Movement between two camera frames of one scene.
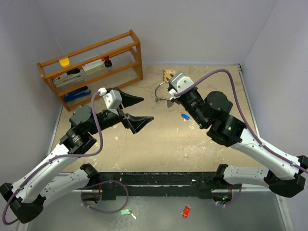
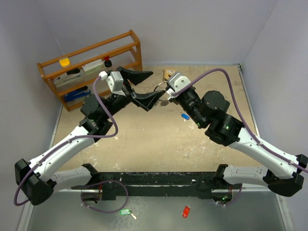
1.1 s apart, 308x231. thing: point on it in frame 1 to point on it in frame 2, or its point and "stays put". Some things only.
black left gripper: x=134 y=123 to x=146 y=100
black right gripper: x=177 y=101 stays put
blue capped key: x=185 y=116 stays put
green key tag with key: x=126 y=212 stays put
